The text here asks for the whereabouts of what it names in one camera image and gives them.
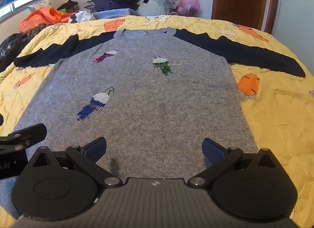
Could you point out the yellow printed quilt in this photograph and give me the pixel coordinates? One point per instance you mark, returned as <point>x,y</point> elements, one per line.
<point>277,120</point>

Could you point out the white crumpled plastic bag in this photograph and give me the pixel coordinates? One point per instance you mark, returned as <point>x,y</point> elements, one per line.
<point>82,16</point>

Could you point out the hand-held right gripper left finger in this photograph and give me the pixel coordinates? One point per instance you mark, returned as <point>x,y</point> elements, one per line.
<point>95,149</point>

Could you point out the dark brown bag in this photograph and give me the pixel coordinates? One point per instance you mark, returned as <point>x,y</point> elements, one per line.
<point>68,5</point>

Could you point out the window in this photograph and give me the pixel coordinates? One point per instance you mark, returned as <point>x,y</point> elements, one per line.
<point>22,4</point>

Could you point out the pink plastic bag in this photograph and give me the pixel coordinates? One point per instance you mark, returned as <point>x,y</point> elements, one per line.
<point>187,5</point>

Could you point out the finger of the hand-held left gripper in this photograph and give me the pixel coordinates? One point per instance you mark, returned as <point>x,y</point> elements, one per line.
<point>29,133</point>

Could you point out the pale blue bundle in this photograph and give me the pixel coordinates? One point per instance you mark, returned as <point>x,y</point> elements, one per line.
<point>152,9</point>

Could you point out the orange plastic bag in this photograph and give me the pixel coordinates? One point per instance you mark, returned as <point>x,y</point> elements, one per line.
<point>41,18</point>

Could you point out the floral pillow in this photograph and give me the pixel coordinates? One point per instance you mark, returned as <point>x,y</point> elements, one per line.
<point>40,4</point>

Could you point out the grey sweater with navy sleeves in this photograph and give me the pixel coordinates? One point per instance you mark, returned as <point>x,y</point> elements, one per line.
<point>152,110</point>

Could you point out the dark patterned cloth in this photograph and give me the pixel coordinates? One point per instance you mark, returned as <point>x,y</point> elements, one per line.
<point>12,43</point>

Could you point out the light blue fuzzy blanket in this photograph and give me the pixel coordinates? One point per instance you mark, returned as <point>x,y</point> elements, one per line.
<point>115,13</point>

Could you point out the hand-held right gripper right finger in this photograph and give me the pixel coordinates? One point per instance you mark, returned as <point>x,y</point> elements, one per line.
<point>213,151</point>

